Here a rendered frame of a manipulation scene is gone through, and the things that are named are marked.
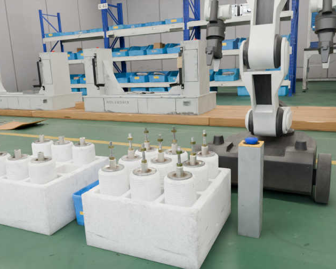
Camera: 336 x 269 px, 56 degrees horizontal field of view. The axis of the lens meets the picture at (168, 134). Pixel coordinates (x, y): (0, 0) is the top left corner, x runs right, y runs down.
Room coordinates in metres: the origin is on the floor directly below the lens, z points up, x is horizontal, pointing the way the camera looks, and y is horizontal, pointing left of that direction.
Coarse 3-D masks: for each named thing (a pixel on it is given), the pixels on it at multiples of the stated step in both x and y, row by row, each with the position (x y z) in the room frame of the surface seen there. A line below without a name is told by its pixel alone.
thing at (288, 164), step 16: (208, 144) 1.39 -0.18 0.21; (224, 144) 1.38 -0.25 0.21; (272, 144) 1.50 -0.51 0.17; (288, 144) 1.49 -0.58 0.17; (304, 144) 1.22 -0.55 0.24; (224, 160) 1.31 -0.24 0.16; (272, 160) 1.22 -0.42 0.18; (288, 160) 1.20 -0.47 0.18; (304, 160) 1.17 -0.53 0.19; (272, 176) 1.22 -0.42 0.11; (288, 176) 1.19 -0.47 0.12; (304, 176) 1.16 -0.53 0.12; (288, 192) 1.21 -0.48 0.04; (304, 192) 1.17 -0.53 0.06
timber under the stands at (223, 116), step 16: (0, 112) 4.31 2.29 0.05; (16, 112) 4.16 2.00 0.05; (32, 112) 4.02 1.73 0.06; (48, 112) 3.88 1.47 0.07; (64, 112) 3.76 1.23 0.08; (80, 112) 3.68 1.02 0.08; (96, 112) 3.62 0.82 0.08; (208, 112) 3.23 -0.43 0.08; (224, 112) 3.19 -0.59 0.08; (240, 112) 3.15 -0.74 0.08; (304, 112) 2.96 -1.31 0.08; (320, 112) 2.92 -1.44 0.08; (304, 128) 2.53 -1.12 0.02; (320, 128) 2.48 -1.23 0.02
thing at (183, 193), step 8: (168, 184) 0.85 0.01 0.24; (176, 184) 0.83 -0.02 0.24; (184, 184) 0.83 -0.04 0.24; (192, 184) 0.85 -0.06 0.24; (168, 192) 0.85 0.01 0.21; (176, 192) 0.83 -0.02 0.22; (184, 192) 0.83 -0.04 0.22; (192, 192) 0.85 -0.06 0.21; (168, 200) 0.85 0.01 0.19; (176, 200) 0.84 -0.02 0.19; (184, 200) 0.83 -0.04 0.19; (192, 200) 0.85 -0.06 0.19
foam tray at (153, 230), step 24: (96, 192) 0.97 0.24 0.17; (216, 192) 0.95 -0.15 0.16; (96, 216) 0.92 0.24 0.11; (120, 216) 0.88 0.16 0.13; (144, 216) 0.85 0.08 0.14; (168, 216) 0.81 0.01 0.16; (192, 216) 0.78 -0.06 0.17; (216, 216) 0.95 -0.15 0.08; (96, 240) 0.93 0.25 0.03; (120, 240) 0.89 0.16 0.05; (144, 240) 0.85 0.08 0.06; (168, 240) 0.82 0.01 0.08; (192, 240) 0.78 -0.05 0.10; (168, 264) 0.82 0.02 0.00; (192, 264) 0.79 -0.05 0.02
